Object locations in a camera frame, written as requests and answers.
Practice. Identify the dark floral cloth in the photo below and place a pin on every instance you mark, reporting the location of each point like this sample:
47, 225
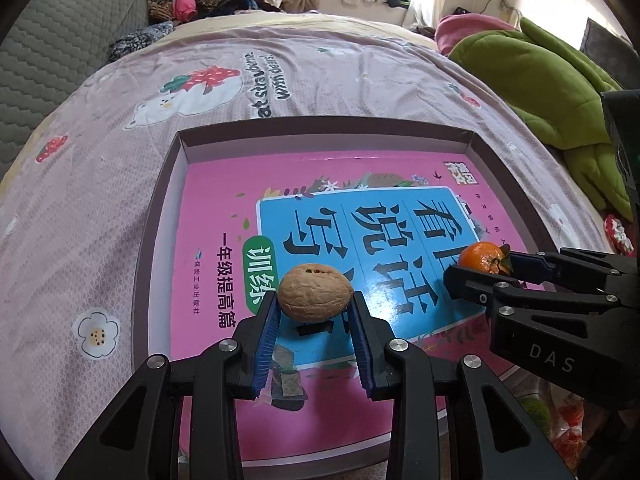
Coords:
140, 40

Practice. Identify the green fleece blanket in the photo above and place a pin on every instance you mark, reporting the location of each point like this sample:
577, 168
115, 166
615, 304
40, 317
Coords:
540, 75

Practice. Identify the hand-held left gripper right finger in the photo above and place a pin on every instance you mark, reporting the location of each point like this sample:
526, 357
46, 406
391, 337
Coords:
360, 350

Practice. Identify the orange tangerine with leaf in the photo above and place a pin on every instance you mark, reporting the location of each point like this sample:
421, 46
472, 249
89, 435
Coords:
477, 257

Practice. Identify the brown walnut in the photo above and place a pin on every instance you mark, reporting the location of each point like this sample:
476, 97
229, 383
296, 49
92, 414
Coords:
315, 292

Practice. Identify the pink cloth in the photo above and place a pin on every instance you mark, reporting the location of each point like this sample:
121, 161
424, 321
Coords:
460, 27

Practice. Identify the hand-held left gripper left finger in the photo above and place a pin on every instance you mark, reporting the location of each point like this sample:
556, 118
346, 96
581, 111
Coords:
267, 340

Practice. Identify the shallow grey cardboard box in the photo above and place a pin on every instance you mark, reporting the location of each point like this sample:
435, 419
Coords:
165, 220

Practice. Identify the pink printed bedsheet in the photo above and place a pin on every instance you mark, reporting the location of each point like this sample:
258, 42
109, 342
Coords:
100, 185

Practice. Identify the pink and blue book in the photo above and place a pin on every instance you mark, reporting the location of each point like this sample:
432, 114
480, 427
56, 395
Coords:
220, 210

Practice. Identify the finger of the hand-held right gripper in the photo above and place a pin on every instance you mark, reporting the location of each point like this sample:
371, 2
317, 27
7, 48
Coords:
525, 262
540, 330

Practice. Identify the red and white candy packet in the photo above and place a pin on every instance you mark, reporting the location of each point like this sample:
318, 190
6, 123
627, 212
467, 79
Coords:
619, 232

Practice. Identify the grey quilted cover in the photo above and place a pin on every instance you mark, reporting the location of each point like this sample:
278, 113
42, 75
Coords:
50, 60

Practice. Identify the black screen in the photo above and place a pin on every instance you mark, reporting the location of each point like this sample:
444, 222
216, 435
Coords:
605, 35

